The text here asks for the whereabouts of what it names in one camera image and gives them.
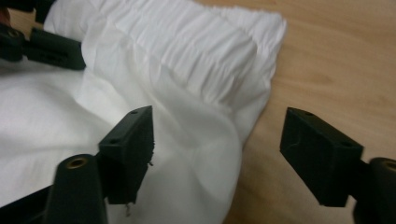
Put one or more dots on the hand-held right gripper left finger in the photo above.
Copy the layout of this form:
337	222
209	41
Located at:
127	149

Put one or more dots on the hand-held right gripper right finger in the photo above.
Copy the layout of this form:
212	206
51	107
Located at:
320	155

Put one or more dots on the white skirt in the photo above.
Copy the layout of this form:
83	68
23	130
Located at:
174	93

